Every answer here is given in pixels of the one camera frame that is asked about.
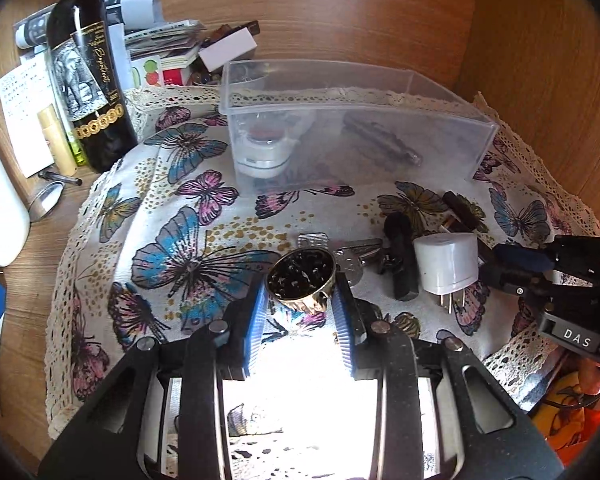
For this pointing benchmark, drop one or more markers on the butterfly print lace cloth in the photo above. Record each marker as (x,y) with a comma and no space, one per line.
(152,258)

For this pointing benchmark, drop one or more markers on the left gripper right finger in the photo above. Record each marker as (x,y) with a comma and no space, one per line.
(349,325)

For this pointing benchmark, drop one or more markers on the white bottle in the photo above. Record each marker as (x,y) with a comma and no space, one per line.
(0,199)

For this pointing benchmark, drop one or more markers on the silver keys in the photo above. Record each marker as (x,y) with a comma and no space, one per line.
(353,257)

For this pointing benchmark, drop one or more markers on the small white box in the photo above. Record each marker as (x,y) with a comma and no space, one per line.
(227,49)

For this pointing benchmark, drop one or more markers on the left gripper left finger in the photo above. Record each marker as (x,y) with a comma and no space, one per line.
(246,320)

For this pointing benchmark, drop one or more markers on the small round mirror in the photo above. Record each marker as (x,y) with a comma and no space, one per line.
(45,200)

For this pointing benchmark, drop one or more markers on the cream lip balm tube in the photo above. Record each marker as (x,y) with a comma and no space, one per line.
(57,142)

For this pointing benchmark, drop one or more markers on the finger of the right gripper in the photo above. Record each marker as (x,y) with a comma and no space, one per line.
(517,257)

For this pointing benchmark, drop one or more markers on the stack of papers and booklets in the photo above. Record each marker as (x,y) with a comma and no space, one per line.
(143,31)

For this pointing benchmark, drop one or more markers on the dark wine bottle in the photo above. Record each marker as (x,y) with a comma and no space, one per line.
(83,68)

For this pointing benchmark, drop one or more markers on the white power plug adapter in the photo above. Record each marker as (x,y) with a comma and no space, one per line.
(448,263)

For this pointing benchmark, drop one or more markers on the clear plastic storage box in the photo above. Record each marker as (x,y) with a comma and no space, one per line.
(373,124)

